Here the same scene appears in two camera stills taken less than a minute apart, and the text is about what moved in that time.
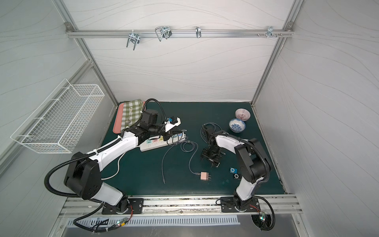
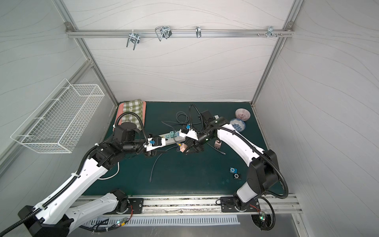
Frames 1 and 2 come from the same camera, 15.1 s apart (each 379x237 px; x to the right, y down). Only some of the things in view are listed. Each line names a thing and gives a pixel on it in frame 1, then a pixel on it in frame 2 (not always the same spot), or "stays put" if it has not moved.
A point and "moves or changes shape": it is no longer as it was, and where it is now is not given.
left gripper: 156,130 -> 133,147
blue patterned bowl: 237,125 stays put
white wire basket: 56,126 stays put
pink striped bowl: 243,113 stays put
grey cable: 162,167 -> 173,124
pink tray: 117,128 stays put
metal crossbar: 76,33 stays put
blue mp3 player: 233,170 stays put
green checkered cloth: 132,111 stays put
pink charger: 205,176 moves or changes shape
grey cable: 191,141 moves or changes shape
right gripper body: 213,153 -> 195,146
